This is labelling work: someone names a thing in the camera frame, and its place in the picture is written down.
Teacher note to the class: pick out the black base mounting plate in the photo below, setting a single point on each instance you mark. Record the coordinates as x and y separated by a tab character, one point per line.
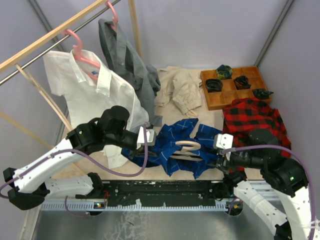
210	189

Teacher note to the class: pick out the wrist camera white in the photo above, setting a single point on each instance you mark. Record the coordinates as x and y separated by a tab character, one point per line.
146	136
223	141

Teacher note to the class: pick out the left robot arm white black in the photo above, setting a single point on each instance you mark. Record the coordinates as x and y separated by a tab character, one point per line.
32	184

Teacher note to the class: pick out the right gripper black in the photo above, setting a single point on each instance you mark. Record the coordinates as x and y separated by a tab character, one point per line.
224	162

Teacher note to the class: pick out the beige hanger front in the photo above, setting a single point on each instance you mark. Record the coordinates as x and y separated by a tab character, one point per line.
186	152

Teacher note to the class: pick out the grey shirt on hanger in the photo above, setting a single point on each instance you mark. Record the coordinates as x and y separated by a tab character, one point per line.
123	59

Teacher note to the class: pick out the green blue rolled cloth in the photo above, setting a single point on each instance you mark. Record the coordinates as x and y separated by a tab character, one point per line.
224	72

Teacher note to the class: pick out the beige hanger back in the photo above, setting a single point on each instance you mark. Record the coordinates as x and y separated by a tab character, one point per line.
46	96

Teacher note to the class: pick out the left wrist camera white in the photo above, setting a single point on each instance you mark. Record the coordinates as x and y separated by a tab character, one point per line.
146	136

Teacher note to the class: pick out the aluminium rail with cable duct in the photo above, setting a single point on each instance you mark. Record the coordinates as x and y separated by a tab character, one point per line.
173	201

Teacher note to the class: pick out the wooden compartment tray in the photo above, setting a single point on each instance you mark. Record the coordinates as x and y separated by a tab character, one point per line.
222	99

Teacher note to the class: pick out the metal hanging rod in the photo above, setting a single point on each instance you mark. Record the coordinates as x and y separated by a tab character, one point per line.
62	37

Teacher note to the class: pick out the red black plaid shirt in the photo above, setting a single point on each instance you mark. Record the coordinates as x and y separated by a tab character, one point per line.
253	122

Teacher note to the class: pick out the beige hanger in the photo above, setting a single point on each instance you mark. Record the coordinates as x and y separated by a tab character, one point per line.
186	152
46	96

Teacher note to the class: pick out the pink hanger under white shirt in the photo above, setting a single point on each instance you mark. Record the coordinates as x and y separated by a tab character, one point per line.
78	48

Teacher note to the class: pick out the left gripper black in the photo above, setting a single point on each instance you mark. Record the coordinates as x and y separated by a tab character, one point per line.
136	152

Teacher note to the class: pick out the black rolled cloth left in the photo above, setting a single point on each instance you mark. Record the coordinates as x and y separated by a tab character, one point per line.
213	85

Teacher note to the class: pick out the black rolled cloth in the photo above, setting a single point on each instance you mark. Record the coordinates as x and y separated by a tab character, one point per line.
242	82
213	85

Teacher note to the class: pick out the white shirt on hanger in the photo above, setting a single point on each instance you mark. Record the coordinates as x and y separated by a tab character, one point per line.
89	91

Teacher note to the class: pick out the black rolled cloth middle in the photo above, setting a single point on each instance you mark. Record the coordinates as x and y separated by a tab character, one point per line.
242	82

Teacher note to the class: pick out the pink hanger under grey shirt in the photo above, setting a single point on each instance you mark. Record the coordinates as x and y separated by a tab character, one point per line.
113	15

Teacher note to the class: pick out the dark rolled cloth right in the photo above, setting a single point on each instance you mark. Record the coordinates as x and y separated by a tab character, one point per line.
262	94

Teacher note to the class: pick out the wooden clothes rack frame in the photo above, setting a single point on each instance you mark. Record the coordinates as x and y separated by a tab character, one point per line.
138	47

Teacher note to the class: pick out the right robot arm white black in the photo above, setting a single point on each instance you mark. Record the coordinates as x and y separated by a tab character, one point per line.
283	171

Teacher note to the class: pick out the blue plaid shirt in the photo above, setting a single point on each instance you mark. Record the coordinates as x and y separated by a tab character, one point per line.
185	129

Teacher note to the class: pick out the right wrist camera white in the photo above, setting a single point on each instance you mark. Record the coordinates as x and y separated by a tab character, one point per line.
223	141

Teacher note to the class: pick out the beige shirt on table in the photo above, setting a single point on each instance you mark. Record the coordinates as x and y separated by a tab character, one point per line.
182	86

